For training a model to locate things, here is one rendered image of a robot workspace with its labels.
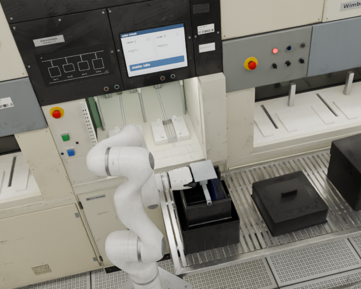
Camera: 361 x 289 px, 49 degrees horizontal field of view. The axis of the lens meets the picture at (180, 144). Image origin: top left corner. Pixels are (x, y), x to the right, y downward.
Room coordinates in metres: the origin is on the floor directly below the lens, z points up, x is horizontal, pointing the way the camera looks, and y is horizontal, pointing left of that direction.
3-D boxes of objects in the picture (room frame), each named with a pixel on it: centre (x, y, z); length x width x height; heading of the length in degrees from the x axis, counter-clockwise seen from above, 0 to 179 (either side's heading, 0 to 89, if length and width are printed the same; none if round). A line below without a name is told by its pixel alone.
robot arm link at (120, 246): (0.95, 0.25, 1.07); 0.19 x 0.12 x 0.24; 80
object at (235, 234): (1.29, -0.08, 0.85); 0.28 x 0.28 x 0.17; 6
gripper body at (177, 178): (1.28, 0.03, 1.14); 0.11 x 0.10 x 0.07; 96
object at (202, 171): (1.29, -0.08, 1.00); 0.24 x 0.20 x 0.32; 6
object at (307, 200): (1.34, -0.51, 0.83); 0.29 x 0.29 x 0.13; 9
